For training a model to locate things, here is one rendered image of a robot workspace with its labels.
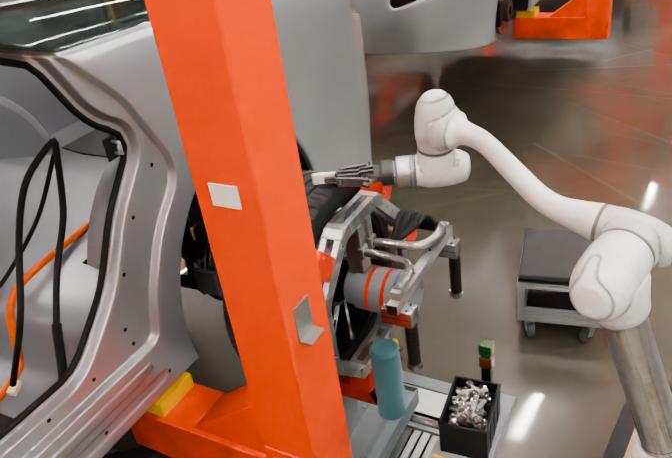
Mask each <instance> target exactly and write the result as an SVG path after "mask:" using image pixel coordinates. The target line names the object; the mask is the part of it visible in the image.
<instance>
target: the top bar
mask: <svg viewBox="0 0 672 458"><path fill-rule="evenodd" d="M449 227H450V229H449V231H448V232H447V234H442V236H441V237H440V239H439V240H438V241H437V242H436V243H435V244H433V245H432V246H430V247H428V248H426V250H425V251H424V252H423V254H422V255H421V257H420V258H419V259H418V261H417V262H416V264H415V265H414V275H413V277H412V279H411V281H410V282H409V284H408V285H407V286H406V288H405V289H404V292H405V295H404V297H403V298H402V300H401V301H395V300H391V299H390V301H389V302H388V304H387V313H388V314H390V315H395V316H398V315H399V313H400V312H401V310H402V309H403V307H404V306H405V304H406V303H407V301H408V300H409V298H410V297H411V295H412V294H413V292H414V291H415V289H416V288H417V286H418V285H419V283H420V282H421V280H422V279H423V277H424V276H425V274H426V273H427V271H428V270H429V268H430V267H431V265H432V264H433V262H434V261H435V259H436V258H437V256H438V255H439V253H440V252H441V250H442V249H443V247H444V246H445V244H446V243H447V241H448V240H449V238H450V237H451V236H452V234H453V225H450V224H449Z"/></svg>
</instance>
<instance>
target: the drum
mask: <svg viewBox="0 0 672 458"><path fill-rule="evenodd" d="M404 271H405V270H401V269H396V268H390V267H385V266H380V265H374V264H371V265H370V266H369V267H368V268H367V270H366V271H365V273H364V274H360V273H356V274H354V273H350V272H349V271H348V273H347V275H346V278H345V281H344V297H345V300H346V301H347V302H348V303H351V304H354V306H355V307H356V308H359V309H363V310H367V311H371V312H376V313H381V310H380V308H381V306H382V305H383V304H384V302H385V301H386V299H387V298H390V291H391V290H392V288H393V287H394V286H395V285H396V284H397V282H398V281H399V279H400V278H401V277H402V275H403V274H404ZM423 293H424V284H423V279H422V280H421V282H420V283H419V285H418V286H417V288H416V289H415V291H414V292H413V294H412V295H411V297H410V298H409V300H408V301H407V302H410V303H415V304H418V311H419V309H420V307H421V304H422V300H423Z"/></svg>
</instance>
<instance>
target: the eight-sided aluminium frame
mask: <svg viewBox="0 0 672 458"><path fill-rule="evenodd" d="M400 210H401V209H398V208H397V207H396V206H395V205H393V204H392V203H391V202H389V201H388V200H387V199H385V198H382V194H379V193H378V192H371V191H363V190H360V191H359V192H358V193H356V194H355V196H354V197H353V198H352V199H351V200H350V201H349V202H348V203H347V204H346V205H345V206H344V207H343V208H342V209H341V210H340V211H339V213H338V214H337V215H336V216H335V217H334V218H333V219H332V220H331V221H330V222H328V223H327V225H326V226H325V227H324V230H323V233H322V235H321V237H320V238H321V242H320V246H319V249H318V251H322V252H324V253H326V254H328V255H330V253H331V256H332V257H334V258H335V263H334V267H333V271H332V275H331V279H330V282H329V283H327V282H324V285H323V282H322V281H321V282H322V285H323V293H324V299H325V305H326V310H327V316H328V321H329V327H330V333H331V338H332V344H333V349H334V355H335V361H336V366H337V372H338V376H340V375H343V376H350V377H357V378H361V379H363V378H366V376H367V375H368V374H370V369H371V368H372V367H371V356H370V353H369V347H370V345H371V344H372V343H374V342H375V341H377V340H379V339H384V338H386V339H391V340H392V338H393V336H394V333H395V330H396V328H397V326H396V325H392V324H387V323H383V322H382V318H381V316H380V315H381V313H378V314H377V319H376V322H375V324H374V326H373V328H372V329H371V331H370V332H369V333H368V335H367V336H366V338H365V339H364V341H363V342H362V343H361V345H360V346H359V348H358V349H357V351H356V352H355V354H354V355H353V356H352V358H351V359H350V360H349V361H348V360H342V359H340V358H339V352H338V346H337V340H336V335H335V329H334V323H333V317H332V312H331V309H332V301H333V296H334V292H335V288H336V284H337V280H338V276H339V272H340V268H341V264H342V260H343V255H344V251H345V247H346V243H347V241H348V239H349V237H350V236H351V235H352V234H353V233H354V232H355V231H356V228H357V227H358V226H359V225H361V224H362V223H363V222H364V220H365V218H366V217H367V216H368V215H370V214H371V213H373V214H374V215H376V216H377V217H379V218H380V219H381V220H382V222H383V229H384V238H385V239H387V238H390V237H391V236H392V232H393V228H394V223H395V219H396V215H397V213H398V212H399V211H400ZM332 246H333V248H332ZM331 249H332V252H331ZM386 252H389V253H393V254H396V255H397V254H398V255H399V256H402V257H404V258H406V259H408V253H407V250H397V253H396V249H390V248H386ZM387 263H388V267H390V268H396V269H401V270H405V269H404V268H403V267H402V266H400V265H397V264H394V263H391V262H387ZM364 358H365V359H364Z"/></svg>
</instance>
